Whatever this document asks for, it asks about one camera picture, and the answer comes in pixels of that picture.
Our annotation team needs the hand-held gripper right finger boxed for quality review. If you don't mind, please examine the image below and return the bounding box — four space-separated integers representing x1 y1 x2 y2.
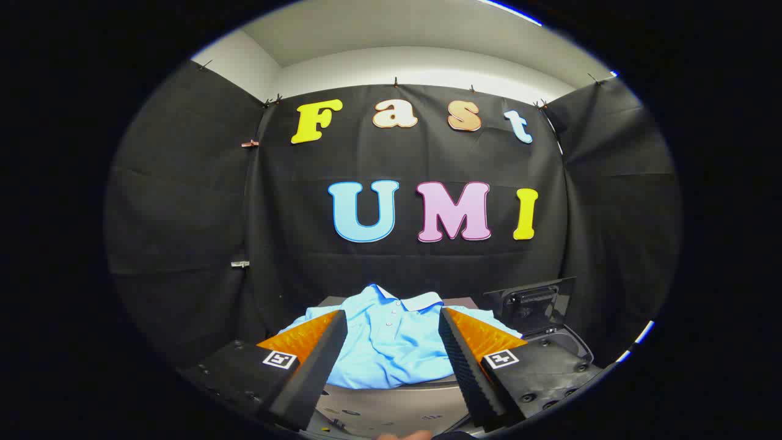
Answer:
438 307 605 430

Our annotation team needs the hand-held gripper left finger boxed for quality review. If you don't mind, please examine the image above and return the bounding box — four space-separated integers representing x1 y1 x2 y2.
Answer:
180 309 349 432

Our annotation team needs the light blue polo shirt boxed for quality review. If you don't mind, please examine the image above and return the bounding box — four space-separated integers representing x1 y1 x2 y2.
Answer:
278 283 523 390

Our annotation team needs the dark transparent washing machine lid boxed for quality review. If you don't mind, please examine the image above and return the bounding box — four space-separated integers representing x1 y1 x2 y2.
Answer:
483 277 577 335

